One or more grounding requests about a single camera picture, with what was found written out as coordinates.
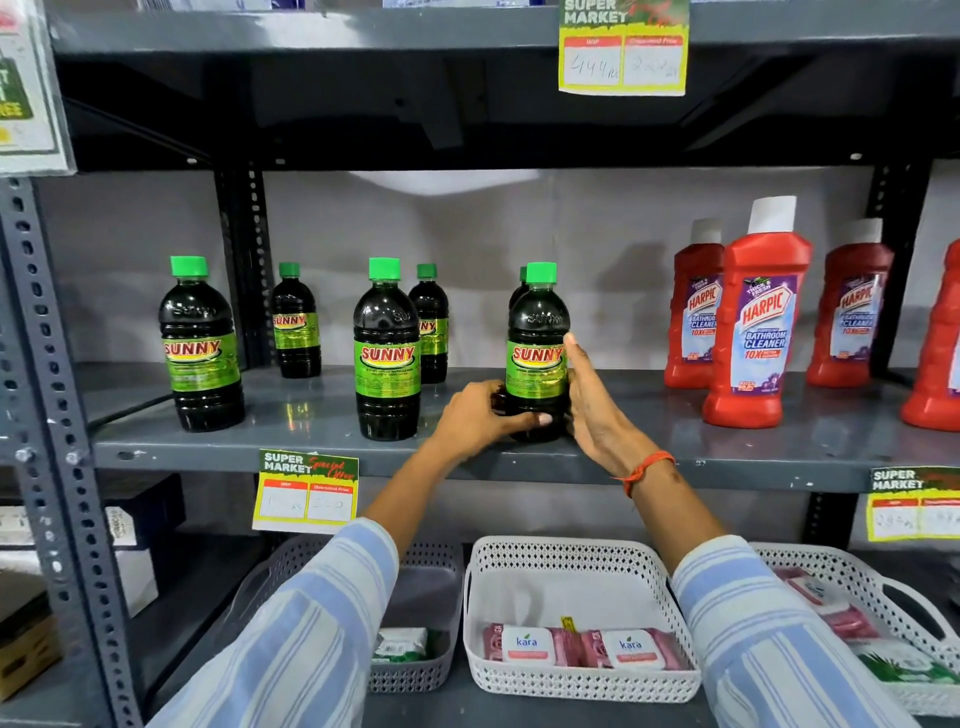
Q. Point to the white box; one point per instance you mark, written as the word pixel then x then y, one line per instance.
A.
pixel 135 577

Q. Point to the brown cardboard box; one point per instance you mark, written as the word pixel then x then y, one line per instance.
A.
pixel 26 652

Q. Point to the red bathroom cleaner bottle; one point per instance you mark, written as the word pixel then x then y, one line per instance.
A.
pixel 757 330
pixel 694 315
pixel 937 360
pixel 851 315

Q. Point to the yellow green price tag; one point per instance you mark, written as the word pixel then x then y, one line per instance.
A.
pixel 622 49
pixel 306 491
pixel 915 506

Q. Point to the green leaf print packet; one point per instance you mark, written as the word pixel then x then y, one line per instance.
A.
pixel 907 664

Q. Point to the person's right hand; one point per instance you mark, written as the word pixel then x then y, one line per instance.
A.
pixel 600 420

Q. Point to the gray metal shelving rack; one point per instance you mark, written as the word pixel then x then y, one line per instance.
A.
pixel 315 435

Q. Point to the laminated offer poster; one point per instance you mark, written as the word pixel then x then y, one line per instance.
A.
pixel 26 82

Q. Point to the pink wet wipes packet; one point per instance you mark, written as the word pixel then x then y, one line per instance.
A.
pixel 634 651
pixel 529 646

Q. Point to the dark cleaner bottle green cap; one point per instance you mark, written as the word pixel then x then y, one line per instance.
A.
pixel 433 330
pixel 201 352
pixel 517 289
pixel 387 360
pixel 537 352
pixel 295 330

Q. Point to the person's right forearm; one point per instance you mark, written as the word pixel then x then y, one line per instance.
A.
pixel 750 600

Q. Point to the gray plastic basket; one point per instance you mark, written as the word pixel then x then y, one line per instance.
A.
pixel 427 600

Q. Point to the person's left hand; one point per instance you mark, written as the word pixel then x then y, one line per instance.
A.
pixel 472 424

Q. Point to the green white packet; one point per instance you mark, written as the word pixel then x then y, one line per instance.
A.
pixel 401 645

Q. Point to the black box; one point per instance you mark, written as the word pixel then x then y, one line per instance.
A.
pixel 150 502

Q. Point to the person's left thumb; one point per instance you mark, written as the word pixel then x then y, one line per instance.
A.
pixel 534 421

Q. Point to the orange wrist thread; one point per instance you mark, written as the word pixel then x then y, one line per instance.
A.
pixel 646 467

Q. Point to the person's left forearm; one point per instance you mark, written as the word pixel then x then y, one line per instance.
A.
pixel 330 600

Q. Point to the person's right thumb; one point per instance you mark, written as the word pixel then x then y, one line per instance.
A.
pixel 573 409

